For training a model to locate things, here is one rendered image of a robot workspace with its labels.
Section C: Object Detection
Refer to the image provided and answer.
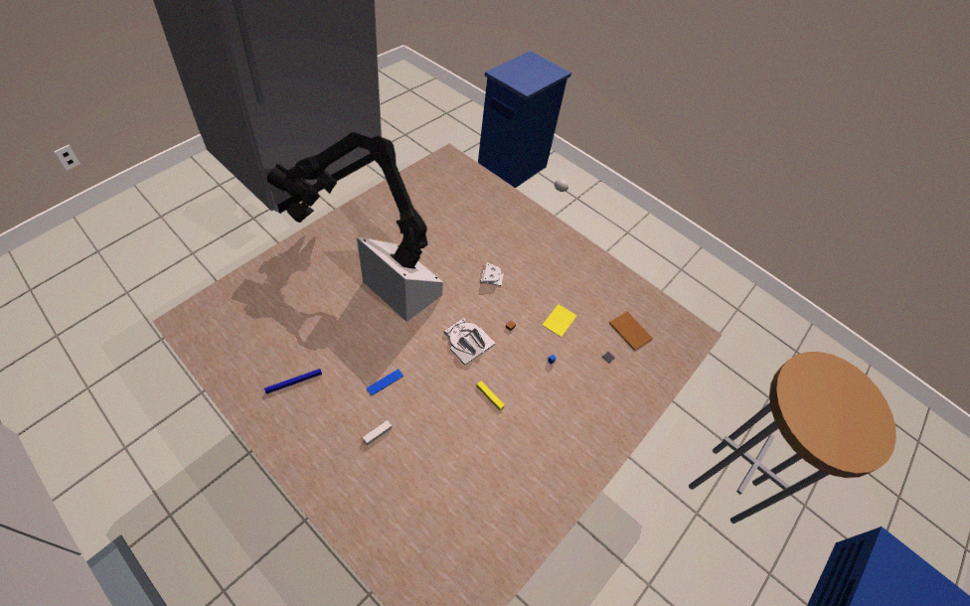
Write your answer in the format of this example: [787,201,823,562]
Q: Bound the brown flat rectangular plate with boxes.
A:
[609,312,653,351]

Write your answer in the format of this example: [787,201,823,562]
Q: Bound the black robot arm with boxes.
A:
[267,132,427,269]

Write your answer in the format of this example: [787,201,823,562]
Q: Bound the yellow rectangular bar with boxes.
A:
[477,381,505,410]

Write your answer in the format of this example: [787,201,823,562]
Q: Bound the yellow flat square plate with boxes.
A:
[543,305,577,337]

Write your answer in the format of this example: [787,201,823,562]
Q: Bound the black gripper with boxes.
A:
[286,170,337,223]

